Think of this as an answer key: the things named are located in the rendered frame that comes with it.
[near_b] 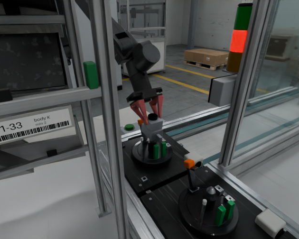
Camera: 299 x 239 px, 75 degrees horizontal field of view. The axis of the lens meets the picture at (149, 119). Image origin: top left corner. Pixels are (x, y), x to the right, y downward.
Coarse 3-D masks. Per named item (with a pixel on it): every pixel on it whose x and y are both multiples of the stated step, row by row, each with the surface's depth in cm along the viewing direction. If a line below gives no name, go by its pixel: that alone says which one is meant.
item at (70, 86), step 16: (0, 48) 24; (16, 48) 24; (32, 48) 25; (48, 48) 25; (0, 64) 24; (16, 64) 24; (32, 64) 25; (48, 64) 25; (64, 64) 26; (0, 80) 24; (16, 80) 24; (32, 80) 25; (48, 80) 25; (64, 80) 26; (16, 96) 26
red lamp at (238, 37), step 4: (236, 32) 47; (240, 32) 46; (244, 32) 46; (232, 36) 49; (236, 36) 47; (240, 36) 47; (244, 36) 46; (232, 40) 49; (236, 40) 48; (240, 40) 47; (244, 40) 47; (232, 44) 49; (236, 44) 48; (240, 44) 47; (232, 48) 49; (236, 48) 48; (240, 48) 48; (240, 52) 48
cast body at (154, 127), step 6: (150, 114) 59; (156, 114) 60; (150, 120) 58; (156, 120) 58; (162, 120) 59; (144, 126) 61; (150, 126) 57; (156, 126) 58; (144, 132) 62; (150, 132) 58; (156, 132) 59; (162, 132) 60; (150, 138) 59; (156, 138) 60
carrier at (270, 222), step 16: (208, 176) 58; (160, 192) 52; (176, 192) 52; (192, 192) 49; (208, 192) 43; (224, 192) 50; (160, 208) 48; (176, 208) 48; (192, 208) 46; (208, 208) 45; (224, 208) 40; (240, 208) 48; (256, 208) 48; (160, 224) 44; (176, 224) 44; (192, 224) 42; (208, 224) 42; (224, 224) 42; (240, 224) 44; (256, 224) 44; (272, 224) 42
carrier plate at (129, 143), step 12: (132, 144) 72; (180, 156) 66; (132, 168) 61; (144, 168) 61; (156, 168) 61; (168, 168) 61; (180, 168) 61; (132, 180) 56; (156, 180) 56; (168, 180) 57; (144, 192) 54
